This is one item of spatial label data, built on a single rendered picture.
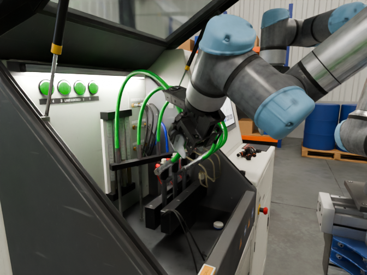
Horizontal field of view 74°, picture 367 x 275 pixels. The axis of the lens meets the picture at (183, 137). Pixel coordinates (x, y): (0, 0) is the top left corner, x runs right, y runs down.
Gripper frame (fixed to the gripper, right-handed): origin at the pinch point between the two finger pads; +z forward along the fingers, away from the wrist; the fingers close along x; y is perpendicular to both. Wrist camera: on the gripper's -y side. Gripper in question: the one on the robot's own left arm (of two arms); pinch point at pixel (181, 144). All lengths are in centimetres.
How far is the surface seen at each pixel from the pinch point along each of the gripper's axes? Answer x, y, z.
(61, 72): -20.1, -37.3, 2.5
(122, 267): -23.7, 19.3, 4.1
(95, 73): -9.4, -41.4, 9.5
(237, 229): 11.5, 24.3, 21.2
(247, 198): 28.7, 16.5, 34.0
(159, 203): -4.6, 4.1, 31.0
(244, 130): 350, -159, 396
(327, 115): 410, -65, 251
